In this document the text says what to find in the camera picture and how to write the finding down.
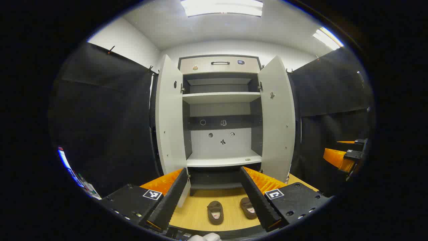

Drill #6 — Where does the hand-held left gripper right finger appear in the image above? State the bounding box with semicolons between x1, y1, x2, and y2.
240;166;335;232

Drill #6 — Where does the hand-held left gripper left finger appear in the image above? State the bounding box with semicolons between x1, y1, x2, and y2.
100;167;188;233

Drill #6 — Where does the brown fuzzy shoe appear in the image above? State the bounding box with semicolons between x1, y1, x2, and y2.
207;201;224;225
240;197;257;220

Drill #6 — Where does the white cabinet door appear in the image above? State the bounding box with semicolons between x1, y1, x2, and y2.
257;55;296;184
155;54;191;208

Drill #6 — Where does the grey white shoe cabinet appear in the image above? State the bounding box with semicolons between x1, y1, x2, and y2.
155;54;296;208

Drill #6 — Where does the beige cabinet drawer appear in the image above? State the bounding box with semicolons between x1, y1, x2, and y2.
180;56;261;75

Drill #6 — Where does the light wooden platform board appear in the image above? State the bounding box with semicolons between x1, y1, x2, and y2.
169;172;320;232

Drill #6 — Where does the white board with pens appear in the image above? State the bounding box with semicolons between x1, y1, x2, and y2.
58;146;102;200

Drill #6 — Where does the ceiling light panel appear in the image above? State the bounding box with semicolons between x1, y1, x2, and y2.
181;0;263;17
313;27;344;51

